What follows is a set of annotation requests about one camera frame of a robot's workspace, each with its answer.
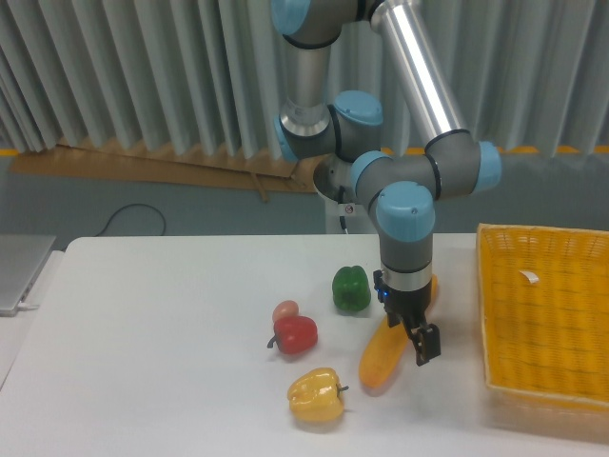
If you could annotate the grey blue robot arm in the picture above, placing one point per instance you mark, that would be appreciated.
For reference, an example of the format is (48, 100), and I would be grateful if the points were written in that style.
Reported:
(398, 194)

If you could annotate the silver laptop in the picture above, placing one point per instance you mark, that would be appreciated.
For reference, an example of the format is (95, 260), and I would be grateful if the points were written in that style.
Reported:
(22, 259)

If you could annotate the brown egg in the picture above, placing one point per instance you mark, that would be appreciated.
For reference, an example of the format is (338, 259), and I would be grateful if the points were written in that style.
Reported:
(284, 309)

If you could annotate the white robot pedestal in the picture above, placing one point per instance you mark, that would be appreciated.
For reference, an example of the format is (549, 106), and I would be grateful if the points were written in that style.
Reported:
(352, 214)

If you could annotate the green bell pepper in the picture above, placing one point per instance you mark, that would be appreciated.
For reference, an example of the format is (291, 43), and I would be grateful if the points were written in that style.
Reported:
(350, 289)

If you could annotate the red bell pepper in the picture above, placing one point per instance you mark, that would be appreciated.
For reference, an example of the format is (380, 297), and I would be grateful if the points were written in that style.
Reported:
(294, 335)

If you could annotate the yellow woven basket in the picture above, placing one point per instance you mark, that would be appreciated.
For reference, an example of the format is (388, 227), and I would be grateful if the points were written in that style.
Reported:
(545, 343)

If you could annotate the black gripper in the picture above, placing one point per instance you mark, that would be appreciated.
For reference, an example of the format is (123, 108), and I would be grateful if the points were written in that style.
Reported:
(408, 307)

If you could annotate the white paper label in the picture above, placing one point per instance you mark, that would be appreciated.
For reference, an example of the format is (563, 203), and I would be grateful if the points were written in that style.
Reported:
(531, 277)

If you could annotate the long orange bread loaf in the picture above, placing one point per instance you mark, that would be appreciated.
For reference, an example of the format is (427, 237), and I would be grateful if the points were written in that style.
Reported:
(382, 354)

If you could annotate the brown cardboard sheet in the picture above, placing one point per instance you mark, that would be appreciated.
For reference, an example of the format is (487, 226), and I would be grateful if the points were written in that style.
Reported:
(261, 175)

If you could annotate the yellow bell pepper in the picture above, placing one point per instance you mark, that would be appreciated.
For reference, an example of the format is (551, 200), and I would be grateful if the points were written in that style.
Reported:
(317, 396)

